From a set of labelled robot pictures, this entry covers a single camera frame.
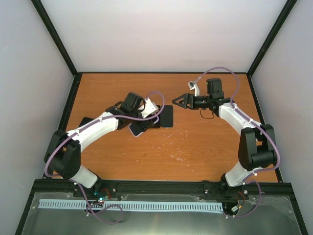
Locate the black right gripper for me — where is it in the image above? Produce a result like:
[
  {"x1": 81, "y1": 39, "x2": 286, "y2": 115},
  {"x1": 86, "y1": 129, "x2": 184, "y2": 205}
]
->
[{"x1": 172, "y1": 94, "x2": 211, "y2": 110}]

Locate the black phone case with ring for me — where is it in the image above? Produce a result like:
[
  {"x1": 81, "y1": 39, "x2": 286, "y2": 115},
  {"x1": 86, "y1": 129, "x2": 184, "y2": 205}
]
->
[{"x1": 148, "y1": 115, "x2": 161, "y2": 129}]

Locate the phone with lilac case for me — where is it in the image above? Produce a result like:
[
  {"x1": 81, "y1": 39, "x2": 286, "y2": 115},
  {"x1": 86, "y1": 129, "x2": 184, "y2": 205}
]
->
[{"x1": 129, "y1": 123, "x2": 143, "y2": 137}]

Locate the teal phone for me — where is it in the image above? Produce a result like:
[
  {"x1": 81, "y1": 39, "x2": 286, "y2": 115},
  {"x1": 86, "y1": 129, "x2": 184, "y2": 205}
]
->
[{"x1": 159, "y1": 105, "x2": 174, "y2": 128}]

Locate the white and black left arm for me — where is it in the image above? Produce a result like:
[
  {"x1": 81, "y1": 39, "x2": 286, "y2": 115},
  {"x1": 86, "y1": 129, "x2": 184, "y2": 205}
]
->
[{"x1": 44, "y1": 93, "x2": 164, "y2": 197}]

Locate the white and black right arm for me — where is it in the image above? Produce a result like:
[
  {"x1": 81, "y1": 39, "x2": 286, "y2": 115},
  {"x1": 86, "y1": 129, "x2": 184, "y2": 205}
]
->
[{"x1": 172, "y1": 78, "x2": 280, "y2": 198}]

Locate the black phone case on table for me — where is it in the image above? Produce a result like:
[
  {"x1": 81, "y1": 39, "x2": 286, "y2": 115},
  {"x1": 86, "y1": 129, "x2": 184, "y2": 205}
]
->
[{"x1": 79, "y1": 117, "x2": 94, "y2": 127}]

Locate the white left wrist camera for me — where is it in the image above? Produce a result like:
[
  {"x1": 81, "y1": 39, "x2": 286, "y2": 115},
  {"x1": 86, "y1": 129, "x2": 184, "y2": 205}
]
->
[{"x1": 138, "y1": 98, "x2": 158, "y2": 118}]

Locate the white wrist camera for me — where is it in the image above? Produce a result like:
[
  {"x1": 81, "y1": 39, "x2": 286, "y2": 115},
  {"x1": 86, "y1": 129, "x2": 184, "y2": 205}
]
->
[
  {"x1": 188, "y1": 81, "x2": 200, "y2": 96},
  {"x1": 138, "y1": 98, "x2": 158, "y2": 118}
]

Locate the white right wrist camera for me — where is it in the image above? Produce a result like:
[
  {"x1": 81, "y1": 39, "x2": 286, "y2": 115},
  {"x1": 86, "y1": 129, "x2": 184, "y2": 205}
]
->
[{"x1": 188, "y1": 81, "x2": 200, "y2": 96}]

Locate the black frame rail base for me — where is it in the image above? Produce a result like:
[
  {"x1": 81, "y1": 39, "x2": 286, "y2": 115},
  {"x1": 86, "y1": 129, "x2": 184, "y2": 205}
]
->
[{"x1": 31, "y1": 178, "x2": 294, "y2": 204}]

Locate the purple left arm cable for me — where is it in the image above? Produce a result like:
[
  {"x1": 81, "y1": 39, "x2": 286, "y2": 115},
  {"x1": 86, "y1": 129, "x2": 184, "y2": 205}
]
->
[{"x1": 45, "y1": 91, "x2": 165, "y2": 225}]

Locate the light blue cable duct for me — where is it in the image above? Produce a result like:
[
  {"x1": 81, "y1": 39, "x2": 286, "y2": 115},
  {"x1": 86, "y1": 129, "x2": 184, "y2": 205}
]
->
[{"x1": 38, "y1": 199, "x2": 223, "y2": 213}]

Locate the black right frame post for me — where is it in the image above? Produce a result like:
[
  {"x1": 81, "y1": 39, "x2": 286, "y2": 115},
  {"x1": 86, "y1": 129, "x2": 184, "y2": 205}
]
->
[{"x1": 246, "y1": 0, "x2": 297, "y2": 79}]

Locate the black frame post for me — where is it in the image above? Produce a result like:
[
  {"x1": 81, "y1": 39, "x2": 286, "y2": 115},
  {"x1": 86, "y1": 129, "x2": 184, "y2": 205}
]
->
[
  {"x1": 31, "y1": 0, "x2": 78, "y2": 77},
  {"x1": 246, "y1": 0, "x2": 297, "y2": 79}
]

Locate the black left frame post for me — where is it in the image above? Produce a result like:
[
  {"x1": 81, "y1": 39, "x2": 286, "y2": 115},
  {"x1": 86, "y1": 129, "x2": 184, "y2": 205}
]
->
[{"x1": 31, "y1": 0, "x2": 78, "y2": 77}]

